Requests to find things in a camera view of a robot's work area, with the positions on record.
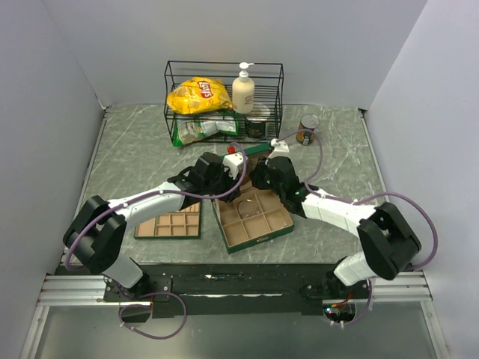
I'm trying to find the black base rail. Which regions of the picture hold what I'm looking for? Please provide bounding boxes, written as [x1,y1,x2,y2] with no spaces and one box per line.
[103,263,370,319]

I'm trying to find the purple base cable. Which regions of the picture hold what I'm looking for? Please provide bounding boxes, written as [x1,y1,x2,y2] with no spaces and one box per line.
[118,291,188,341]

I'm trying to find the green snack bag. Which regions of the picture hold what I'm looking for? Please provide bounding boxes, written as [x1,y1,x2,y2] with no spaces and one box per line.
[173,120,219,147]

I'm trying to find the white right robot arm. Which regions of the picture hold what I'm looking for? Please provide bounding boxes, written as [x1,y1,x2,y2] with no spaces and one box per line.
[250,156,421,298]

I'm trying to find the yellow chips bag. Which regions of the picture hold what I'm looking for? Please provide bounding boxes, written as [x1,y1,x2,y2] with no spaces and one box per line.
[167,77,233,115]

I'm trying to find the white bowl in rack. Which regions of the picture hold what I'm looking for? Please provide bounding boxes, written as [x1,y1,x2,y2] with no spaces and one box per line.
[246,103,271,121]

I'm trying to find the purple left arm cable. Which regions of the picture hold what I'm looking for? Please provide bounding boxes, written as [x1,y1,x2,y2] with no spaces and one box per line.
[64,141,248,271]

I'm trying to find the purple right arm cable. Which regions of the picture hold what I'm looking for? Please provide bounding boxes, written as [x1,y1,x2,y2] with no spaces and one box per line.
[269,130,439,270]

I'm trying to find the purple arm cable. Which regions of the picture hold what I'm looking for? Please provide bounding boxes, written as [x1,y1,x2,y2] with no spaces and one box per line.
[269,130,439,270]
[64,141,248,271]

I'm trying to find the silver bangle bracelet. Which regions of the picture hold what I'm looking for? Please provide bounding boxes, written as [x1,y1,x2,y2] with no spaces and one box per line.
[238,199,260,218]

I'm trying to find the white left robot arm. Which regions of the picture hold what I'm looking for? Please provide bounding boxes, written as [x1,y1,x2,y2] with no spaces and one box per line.
[63,151,247,301]

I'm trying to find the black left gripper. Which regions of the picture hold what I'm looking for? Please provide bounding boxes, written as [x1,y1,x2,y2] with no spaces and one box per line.
[203,163,243,203]

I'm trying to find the cream lotion pump bottle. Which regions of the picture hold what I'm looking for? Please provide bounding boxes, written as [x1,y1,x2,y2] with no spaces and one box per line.
[232,62,254,114]

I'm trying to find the green jewelry tray insert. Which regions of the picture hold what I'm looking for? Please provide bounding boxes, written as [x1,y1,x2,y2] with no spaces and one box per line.
[133,203,201,240]

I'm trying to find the dark tin can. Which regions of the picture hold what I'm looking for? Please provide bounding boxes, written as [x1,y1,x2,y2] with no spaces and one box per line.
[245,117,268,140]

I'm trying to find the yellow food can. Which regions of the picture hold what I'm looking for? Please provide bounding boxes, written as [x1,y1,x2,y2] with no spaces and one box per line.
[296,114,320,146]

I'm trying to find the green jewelry box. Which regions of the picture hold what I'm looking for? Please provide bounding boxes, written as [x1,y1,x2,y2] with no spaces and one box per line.
[212,176,294,254]

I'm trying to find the small green snack packet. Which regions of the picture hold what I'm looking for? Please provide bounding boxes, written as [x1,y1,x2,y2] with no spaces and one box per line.
[216,110,238,136]

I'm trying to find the black wire rack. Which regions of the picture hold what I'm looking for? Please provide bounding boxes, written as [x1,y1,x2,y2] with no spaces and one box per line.
[163,60,284,147]

